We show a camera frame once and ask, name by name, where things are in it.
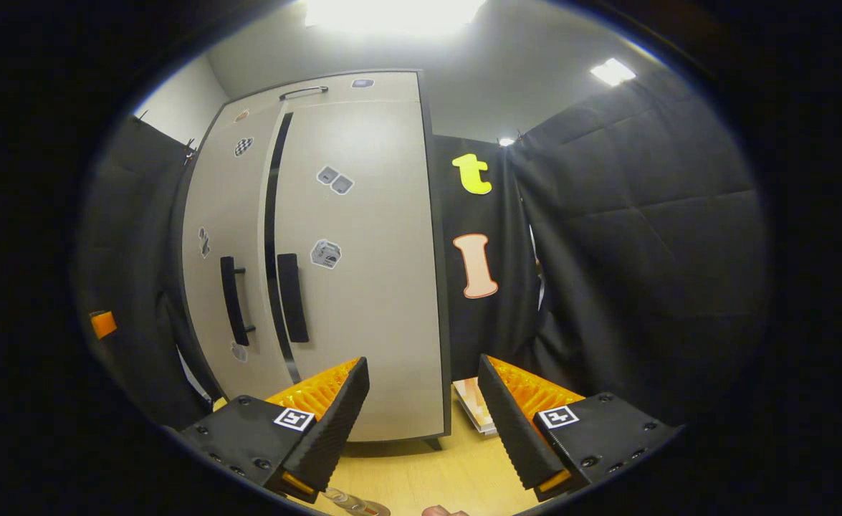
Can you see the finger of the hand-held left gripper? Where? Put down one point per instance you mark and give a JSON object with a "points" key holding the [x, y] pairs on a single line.
{"points": [[103, 325]]}

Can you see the black backdrop cloth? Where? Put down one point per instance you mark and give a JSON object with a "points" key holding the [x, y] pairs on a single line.
{"points": [[643, 251]]}

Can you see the small ceiling light panel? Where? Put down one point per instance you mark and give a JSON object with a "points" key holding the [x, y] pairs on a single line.
{"points": [[613, 72]]}

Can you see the large ceiling light panel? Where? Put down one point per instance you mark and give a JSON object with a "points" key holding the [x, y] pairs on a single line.
{"points": [[392, 14]]}

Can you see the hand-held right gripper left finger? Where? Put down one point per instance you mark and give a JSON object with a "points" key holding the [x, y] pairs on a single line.
{"points": [[327, 437]]}

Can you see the white cabinet drawer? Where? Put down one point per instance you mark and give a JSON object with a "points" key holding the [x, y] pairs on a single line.
{"points": [[385, 89]]}

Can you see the white cabinet door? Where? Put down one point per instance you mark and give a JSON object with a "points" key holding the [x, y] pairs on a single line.
{"points": [[378, 322], [249, 215]]}

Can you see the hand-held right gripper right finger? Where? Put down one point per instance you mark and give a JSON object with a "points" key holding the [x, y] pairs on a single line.
{"points": [[517, 437]]}

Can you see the pink white booklet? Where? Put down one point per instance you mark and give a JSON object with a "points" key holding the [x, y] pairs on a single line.
{"points": [[474, 405]]}

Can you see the grey white cabinet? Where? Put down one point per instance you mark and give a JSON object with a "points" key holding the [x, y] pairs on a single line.
{"points": [[443, 322]]}

